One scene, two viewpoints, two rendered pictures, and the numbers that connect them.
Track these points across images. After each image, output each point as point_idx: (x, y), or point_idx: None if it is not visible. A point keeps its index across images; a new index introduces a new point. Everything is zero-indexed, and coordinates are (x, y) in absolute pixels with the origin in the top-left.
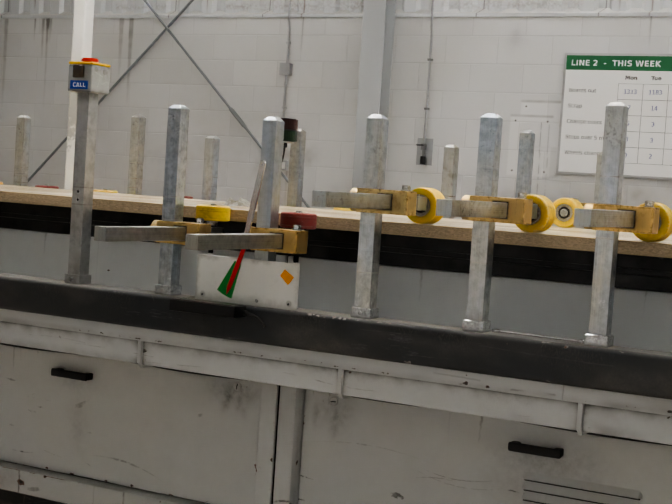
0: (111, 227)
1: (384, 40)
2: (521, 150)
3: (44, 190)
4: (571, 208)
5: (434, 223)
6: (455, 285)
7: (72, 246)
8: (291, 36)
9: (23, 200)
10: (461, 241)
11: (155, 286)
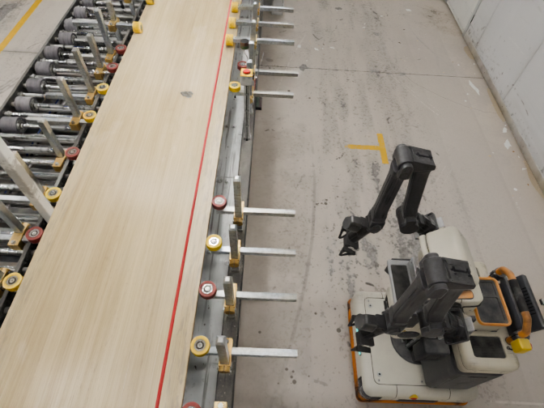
0: (291, 92)
1: None
2: (101, 18)
3: (138, 181)
4: (141, 24)
5: (214, 45)
6: None
7: (249, 129)
8: None
9: (219, 150)
10: None
11: (252, 112)
